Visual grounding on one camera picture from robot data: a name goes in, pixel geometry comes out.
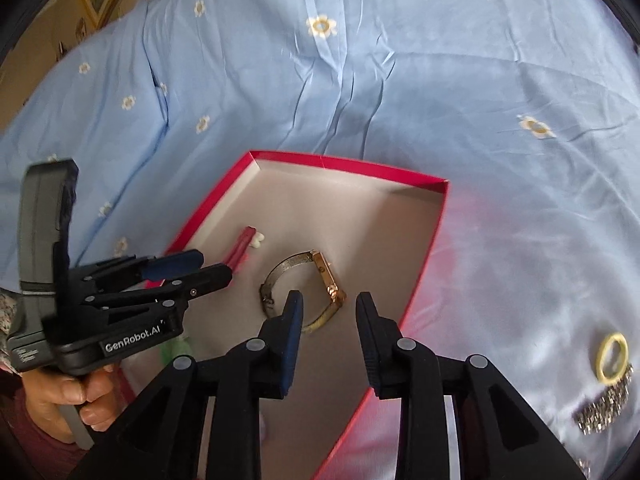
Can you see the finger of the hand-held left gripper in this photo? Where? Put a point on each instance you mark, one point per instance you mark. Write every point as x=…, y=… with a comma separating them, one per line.
x=210, y=280
x=175, y=262

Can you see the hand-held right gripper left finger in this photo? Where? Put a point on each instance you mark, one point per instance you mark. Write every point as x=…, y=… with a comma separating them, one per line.
x=292, y=325

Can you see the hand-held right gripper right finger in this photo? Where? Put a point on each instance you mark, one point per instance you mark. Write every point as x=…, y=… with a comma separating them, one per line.
x=367, y=330

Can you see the red hair clip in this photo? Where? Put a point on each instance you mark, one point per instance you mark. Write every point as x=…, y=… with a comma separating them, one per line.
x=239, y=250

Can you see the gold wristwatch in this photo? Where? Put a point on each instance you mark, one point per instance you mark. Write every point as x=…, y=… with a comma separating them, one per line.
x=327, y=280

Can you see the red cardboard box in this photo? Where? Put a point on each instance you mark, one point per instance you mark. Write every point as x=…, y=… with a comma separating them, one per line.
x=350, y=220

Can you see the person's left hand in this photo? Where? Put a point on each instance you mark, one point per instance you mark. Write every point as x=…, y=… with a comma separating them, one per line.
x=60, y=390

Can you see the floral patterned cloth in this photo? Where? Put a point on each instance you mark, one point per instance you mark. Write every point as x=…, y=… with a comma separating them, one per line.
x=5, y=320

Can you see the maroon clothing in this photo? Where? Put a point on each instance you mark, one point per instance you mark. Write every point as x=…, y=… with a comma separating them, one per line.
x=30, y=450

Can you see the blue floral bedsheet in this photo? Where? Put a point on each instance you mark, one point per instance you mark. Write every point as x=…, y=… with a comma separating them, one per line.
x=400, y=85

